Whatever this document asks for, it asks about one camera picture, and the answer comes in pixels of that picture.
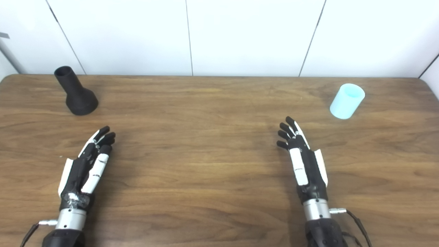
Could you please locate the black flared nozzle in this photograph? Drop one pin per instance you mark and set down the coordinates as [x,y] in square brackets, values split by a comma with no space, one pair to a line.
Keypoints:
[78,96]

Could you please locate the black and white left hand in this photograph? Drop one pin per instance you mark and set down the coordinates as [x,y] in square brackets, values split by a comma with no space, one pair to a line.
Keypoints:
[77,173]

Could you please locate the black and white right hand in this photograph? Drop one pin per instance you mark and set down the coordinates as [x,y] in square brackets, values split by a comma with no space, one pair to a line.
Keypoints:
[310,169]

